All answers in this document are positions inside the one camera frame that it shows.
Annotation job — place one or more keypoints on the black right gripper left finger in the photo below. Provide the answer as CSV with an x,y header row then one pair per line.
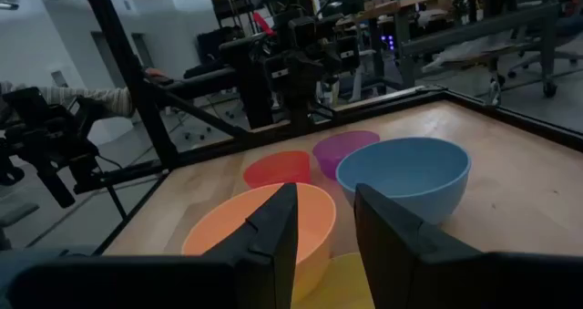
x,y
268,236

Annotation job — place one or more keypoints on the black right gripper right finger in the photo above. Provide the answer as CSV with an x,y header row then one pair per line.
x,y
401,254

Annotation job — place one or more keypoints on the large orange plastic bowl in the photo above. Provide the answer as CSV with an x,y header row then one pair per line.
x,y
228,227

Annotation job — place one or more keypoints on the small red plastic bowl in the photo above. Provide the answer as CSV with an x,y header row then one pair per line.
x,y
278,168

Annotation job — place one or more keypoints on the large blue plastic bowl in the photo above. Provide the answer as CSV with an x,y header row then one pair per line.
x,y
410,172

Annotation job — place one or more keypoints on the person's forearm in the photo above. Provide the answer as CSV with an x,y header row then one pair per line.
x,y
100,98

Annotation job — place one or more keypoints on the device with purple lights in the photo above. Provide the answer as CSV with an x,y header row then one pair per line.
x,y
388,42

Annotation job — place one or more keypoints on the yellow plastic bowl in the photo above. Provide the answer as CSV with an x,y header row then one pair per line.
x,y
341,281

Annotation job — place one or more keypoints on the small purple plastic bowl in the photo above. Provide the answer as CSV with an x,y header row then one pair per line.
x,y
337,149

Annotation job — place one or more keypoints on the wooden workbench with metal legs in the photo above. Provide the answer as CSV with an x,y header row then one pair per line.
x,y
455,31

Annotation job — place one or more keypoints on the person's hand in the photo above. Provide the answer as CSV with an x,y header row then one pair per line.
x,y
154,73

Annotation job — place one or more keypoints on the office chair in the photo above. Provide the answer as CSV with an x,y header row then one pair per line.
x,y
555,40

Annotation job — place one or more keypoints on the black upright frame post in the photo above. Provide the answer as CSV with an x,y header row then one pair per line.
x,y
132,76

